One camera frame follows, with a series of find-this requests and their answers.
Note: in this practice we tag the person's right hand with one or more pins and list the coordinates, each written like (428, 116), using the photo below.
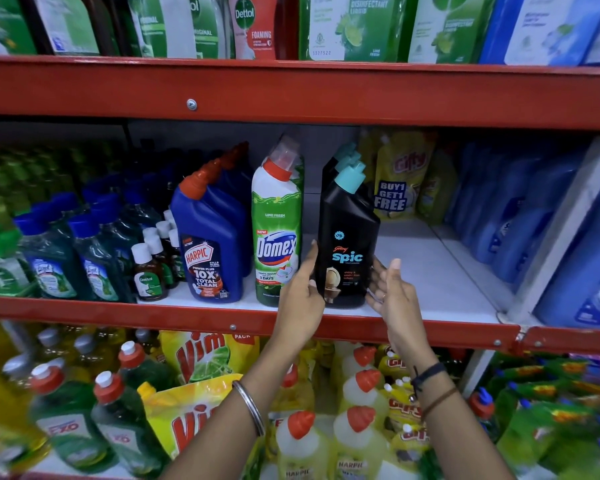
(402, 314)

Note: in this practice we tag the rows of large blue bottles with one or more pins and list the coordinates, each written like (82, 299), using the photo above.
(525, 219)

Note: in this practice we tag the bottle with red blue cap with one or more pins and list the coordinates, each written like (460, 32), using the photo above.
(482, 407)

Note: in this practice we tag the green and white refill pouch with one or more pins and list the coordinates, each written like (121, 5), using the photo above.
(162, 24)

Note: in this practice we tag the rows of blue-capped green bottles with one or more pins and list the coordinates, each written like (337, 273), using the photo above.
(97, 264)

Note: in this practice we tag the blue cleaner bottle red cap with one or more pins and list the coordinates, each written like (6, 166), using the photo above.
(235, 204)
(240, 159)
(207, 244)

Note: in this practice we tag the group of yellow red-capped bottles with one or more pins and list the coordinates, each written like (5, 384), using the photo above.
(355, 434)

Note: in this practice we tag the white shelf board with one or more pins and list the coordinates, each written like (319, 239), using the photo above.
(420, 279)

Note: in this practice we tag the rows of green-capped green bottles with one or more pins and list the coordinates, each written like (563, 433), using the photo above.
(5, 244)

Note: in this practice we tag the person's left hand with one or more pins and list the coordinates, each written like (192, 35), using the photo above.
(300, 304)

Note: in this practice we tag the green dish liquid bottle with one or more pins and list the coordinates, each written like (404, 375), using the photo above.
(122, 434)
(67, 424)
(142, 367)

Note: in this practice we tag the red metal shelf rack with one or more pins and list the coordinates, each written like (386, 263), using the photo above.
(300, 92)

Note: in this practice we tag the yellow dishwash pouch red print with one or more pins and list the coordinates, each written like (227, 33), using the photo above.
(190, 419)
(205, 354)

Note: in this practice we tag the purple pouch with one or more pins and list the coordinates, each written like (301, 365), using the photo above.
(597, 369)

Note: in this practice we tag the green disinfectant pouch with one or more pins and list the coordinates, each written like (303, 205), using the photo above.
(352, 27)
(447, 29)

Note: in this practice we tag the white green cleaner bottle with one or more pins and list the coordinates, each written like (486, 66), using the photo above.
(276, 229)
(286, 150)

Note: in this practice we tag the person's right fingers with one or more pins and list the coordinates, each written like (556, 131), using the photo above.
(387, 284)

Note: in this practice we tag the pile of green pouches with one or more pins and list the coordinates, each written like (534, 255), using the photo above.
(555, 424)

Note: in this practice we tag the group of yellow silver-capped bottles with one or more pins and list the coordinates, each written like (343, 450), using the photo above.
(5, 409)

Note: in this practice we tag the person's right forearm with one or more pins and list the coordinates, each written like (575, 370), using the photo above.
(455, 434)

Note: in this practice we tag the black cleaner bottle teal cap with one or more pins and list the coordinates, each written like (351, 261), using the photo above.
(342, 148)
(347, 159)
(347, 229)

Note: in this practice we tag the yellow refill pouch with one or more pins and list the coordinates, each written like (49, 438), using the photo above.
(436, 189)
(402, 174)

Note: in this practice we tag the group of small brown bottles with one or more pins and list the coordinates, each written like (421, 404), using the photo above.
(150, 279)

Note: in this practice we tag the silver bangle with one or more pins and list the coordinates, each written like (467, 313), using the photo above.
(250, 407)

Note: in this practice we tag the pink refill pouch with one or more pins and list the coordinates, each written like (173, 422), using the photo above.
(252, 27)

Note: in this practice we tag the white upright rack post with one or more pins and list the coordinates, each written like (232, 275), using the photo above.
(560, 234)

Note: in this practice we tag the person's left thumb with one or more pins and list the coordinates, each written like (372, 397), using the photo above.
(315, 294)

